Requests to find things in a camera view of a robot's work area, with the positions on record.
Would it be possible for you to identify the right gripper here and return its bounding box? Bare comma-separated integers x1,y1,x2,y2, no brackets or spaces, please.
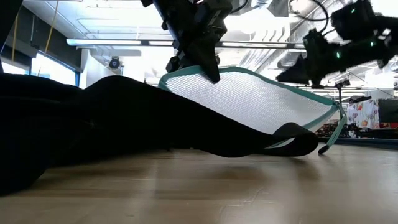
275,28,345,86

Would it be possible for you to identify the floral patterned cloth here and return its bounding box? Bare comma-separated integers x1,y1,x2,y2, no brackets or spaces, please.
346,98,379,130

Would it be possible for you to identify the white mesh pouch teal trim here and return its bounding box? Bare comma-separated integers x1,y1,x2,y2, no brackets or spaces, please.
157,65,348,156

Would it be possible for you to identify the dark ceiling panel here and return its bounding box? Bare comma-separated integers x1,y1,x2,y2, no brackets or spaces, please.
267,0,289,18

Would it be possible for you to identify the round black ceiling camera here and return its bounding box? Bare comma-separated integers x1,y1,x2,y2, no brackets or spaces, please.
108,55,121,70

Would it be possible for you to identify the long ceiling light bar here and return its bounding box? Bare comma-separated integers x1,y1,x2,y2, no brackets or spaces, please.
66,39,307,50

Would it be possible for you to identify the yellow hanging strap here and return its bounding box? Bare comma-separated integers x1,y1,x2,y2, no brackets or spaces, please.
44,0,60,54
11,12,19,62

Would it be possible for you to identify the black light stand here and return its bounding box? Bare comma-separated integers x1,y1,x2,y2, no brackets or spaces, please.
334,78,351,105

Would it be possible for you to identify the black backpack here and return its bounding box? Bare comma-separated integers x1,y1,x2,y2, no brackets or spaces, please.
0,73,320,197

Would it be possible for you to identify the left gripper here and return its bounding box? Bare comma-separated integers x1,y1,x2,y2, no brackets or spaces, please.
155,0,234,83

